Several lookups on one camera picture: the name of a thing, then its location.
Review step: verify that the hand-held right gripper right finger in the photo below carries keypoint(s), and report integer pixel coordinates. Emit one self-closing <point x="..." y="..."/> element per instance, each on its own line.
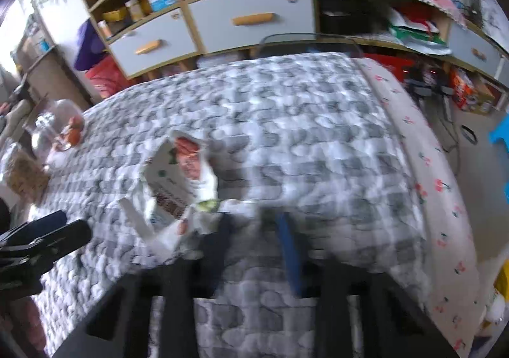
<point x="290" y="258"/>

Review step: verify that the red bag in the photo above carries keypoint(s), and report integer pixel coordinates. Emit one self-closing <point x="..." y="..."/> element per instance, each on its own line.
<point x="109" y="78"/>

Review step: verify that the orange cardboard box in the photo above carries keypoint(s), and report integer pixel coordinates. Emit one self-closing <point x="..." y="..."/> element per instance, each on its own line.
<point x="464" y="87"/>

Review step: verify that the red cardboard box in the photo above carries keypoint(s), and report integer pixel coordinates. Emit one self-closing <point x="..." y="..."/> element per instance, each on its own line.
<point x="387" y="66"/>

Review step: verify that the yellow jar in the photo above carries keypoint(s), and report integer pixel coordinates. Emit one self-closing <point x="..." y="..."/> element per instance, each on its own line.
<point x="134" y="9"/>

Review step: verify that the white snack packet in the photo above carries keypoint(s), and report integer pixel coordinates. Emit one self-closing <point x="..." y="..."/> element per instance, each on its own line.
<point x="175" y="183"/>

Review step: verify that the purple bag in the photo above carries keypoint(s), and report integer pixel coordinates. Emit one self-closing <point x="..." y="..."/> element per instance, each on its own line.
<point x="89" y="46"/>

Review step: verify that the clear bag of snacks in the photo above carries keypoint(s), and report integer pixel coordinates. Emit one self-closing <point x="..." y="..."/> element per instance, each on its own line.
<point x="24" y="175"/>

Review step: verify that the grey white checkered blanket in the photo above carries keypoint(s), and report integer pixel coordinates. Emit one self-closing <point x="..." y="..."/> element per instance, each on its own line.
<point x="298" y="135"/>

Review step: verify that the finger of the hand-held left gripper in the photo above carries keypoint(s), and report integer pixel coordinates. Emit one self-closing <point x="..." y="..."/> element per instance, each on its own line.
<point x="35" y="229"/>
<point x="59" y="240"/>

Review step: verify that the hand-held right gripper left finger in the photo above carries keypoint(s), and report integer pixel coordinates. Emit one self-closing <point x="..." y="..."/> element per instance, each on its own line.
<point x="216" y="254"/>

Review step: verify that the person's left forearm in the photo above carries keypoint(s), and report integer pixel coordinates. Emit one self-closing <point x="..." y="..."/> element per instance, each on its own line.
<point x="32" y="322"/>

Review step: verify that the white cherry print sheet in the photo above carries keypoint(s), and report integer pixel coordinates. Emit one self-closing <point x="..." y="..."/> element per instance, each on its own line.
<point x="433" y="191"/>

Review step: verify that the blue plastic stool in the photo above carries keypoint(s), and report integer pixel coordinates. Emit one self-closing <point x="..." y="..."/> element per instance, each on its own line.
<point x="502" y="143"/>

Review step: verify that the black box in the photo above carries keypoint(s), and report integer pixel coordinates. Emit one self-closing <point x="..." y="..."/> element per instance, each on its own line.
<point x="346" y="14"/>

